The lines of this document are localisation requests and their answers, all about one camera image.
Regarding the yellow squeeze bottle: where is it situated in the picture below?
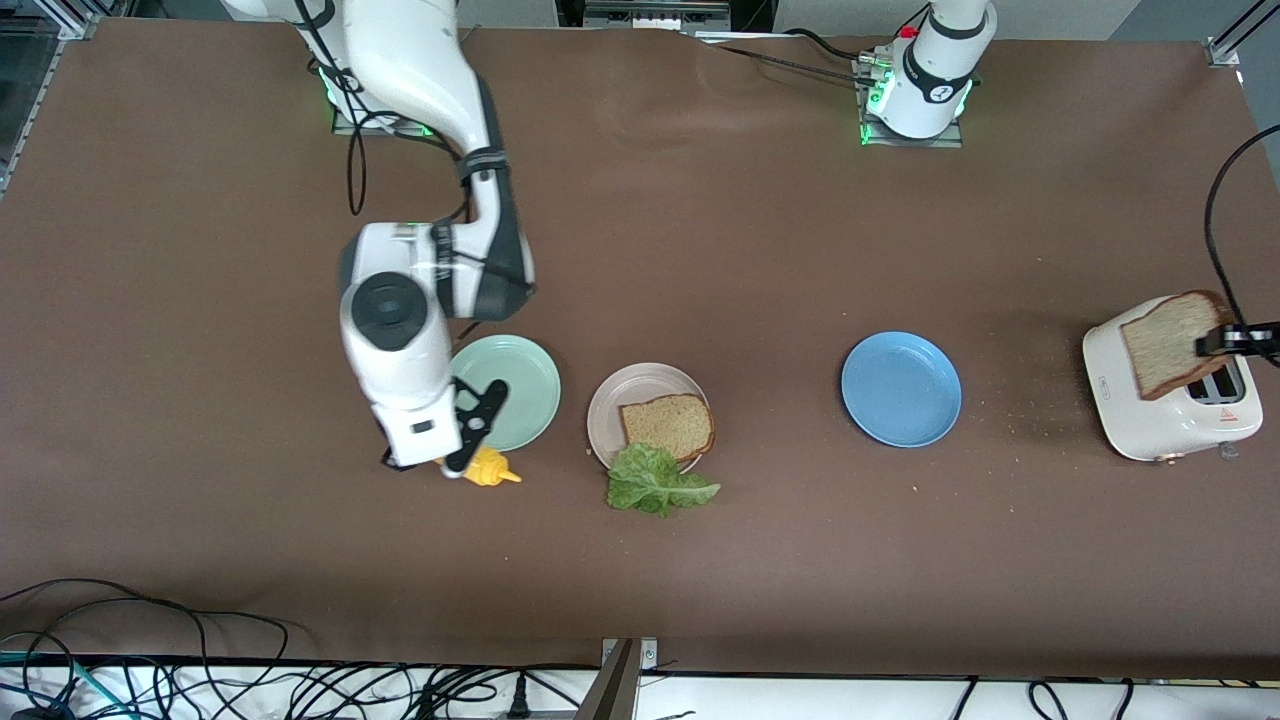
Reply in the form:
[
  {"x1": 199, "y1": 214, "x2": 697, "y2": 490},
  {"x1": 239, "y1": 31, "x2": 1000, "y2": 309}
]
[{"x1": 438, "y1": 445, "x2": 524, "y2": 489}]

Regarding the brown bread slice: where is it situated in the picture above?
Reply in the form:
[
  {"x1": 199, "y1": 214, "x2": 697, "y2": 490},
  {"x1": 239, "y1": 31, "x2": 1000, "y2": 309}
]
[
  {"x1": 619, "y1": 393, "x2": 716, "y2": 464},
  {"x1": 1119, "y1": 289, "x2": 1239, "y2": 402}
]

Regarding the green lettuce leaf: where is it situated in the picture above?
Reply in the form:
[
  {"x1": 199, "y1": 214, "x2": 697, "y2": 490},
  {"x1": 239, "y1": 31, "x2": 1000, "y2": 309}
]
[{"x1": 606, "y1": 443, "x2": 722, "y2": 519}]

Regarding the mint green plate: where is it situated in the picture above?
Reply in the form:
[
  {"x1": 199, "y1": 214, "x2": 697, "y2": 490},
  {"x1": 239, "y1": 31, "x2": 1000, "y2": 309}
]
[{"x1": 450, "y1": 334, "x2": 562, "y2": 453}]

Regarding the beige plate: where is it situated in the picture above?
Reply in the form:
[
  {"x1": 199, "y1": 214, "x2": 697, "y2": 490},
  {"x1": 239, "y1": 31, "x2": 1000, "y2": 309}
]
[{"x1": 586, "y1": 362, "x2": 713, "y2": 473}]

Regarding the blue plate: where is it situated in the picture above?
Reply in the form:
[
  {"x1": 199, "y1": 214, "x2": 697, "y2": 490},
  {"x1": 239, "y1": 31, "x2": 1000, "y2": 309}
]
[{"x1": 840, "y1": 331, "x2": 963, "y2": 449}]

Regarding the white toaster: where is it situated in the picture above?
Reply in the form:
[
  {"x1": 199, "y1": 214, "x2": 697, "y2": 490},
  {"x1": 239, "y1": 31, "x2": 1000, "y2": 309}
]
[{"x1": 1082, "y1": 296, "x2": 1264, "y2": 464}]

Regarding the aluminium post with bracket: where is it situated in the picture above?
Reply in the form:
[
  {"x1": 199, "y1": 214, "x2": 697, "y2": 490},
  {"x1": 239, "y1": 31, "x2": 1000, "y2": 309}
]
[{"x1": 573, "y1": 637, "x2": 661, "y2": 720}]

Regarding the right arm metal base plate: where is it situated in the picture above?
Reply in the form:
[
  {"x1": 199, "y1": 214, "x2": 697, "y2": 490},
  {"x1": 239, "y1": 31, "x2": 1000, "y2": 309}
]
[{"x1": 328, "y1": 60, "x2": 446, "y2": 138}]

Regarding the aluminium frame post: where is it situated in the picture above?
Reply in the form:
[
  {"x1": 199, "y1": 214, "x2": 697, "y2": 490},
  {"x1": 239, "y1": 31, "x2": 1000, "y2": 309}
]
[
  {"x1": 1205, "y1": 0, "x2": 1280, "y2": 71},
  {"x1": 0, "y1": 0, "x2": 101, "y2": 196}
]

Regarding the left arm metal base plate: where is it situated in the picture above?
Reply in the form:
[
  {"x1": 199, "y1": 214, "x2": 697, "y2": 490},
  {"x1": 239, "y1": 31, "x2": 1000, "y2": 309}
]
[{"x1": 855, "y1": 55, "x2": 966, "y2": 149}]

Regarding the grey metal rail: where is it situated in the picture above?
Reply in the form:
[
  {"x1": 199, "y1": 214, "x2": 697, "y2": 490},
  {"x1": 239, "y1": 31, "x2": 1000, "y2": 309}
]
[{"x1": 583, "y1": 0, "x2": 733, "y2": 33}]

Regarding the teal cable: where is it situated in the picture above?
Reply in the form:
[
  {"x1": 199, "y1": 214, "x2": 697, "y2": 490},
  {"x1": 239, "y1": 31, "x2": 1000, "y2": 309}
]
[{"x1": 0, "y1": 650, "x2": 136, "y2": 720}]

